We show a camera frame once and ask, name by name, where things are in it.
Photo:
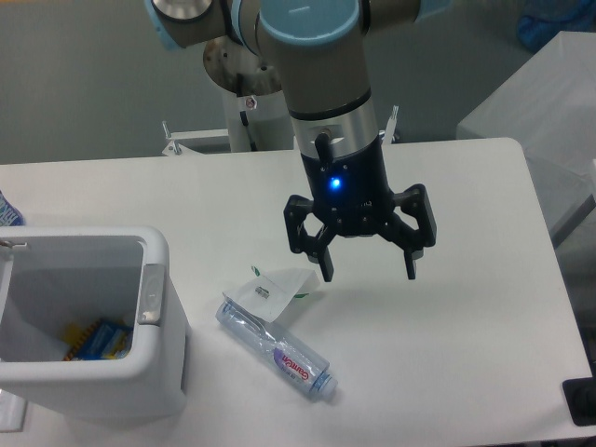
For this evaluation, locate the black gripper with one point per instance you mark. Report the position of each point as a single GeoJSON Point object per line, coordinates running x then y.
{"type": "Point", "coordinates": [352, 197]}

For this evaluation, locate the white plastic wrapper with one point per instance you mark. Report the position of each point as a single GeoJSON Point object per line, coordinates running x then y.
{"type": "Point", "coordinates": [268, 294]}

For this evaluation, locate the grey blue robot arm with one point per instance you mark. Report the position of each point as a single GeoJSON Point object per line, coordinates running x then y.
{"type": "Point", "coordinates": [181, 24]}

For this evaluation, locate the white trash can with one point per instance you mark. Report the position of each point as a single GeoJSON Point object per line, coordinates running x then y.
{"type": "Point", "coordinates": [55, 282]}

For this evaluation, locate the clear plastic water bottle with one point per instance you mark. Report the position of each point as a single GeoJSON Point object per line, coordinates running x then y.
{"type": "Point", "coordinates": [288, 356]}

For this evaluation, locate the white side table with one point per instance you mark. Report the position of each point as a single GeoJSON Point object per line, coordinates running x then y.
{"type": "Point", "coordinates": [548, 107]}

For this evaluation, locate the blue object top right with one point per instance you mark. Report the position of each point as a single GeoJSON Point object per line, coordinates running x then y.
{"type": "Point", "coordinates": [541, 21]}

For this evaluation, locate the black device table corner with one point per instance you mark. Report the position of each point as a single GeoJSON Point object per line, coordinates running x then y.
{"type": "Point", "coordinates": [580, 397]}

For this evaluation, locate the blue yellow snack package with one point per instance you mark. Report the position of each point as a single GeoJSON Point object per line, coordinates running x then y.
{"type": "Point", "coordinates": [104, 339]}

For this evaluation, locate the blue patterned bottle left edge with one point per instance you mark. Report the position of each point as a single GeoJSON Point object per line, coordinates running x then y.
{"type": "Point", "coordinates": [9, 214]}

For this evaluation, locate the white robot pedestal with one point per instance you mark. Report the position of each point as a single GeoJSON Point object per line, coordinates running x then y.
{"type": "Point", "coordinates": [242, 93]}

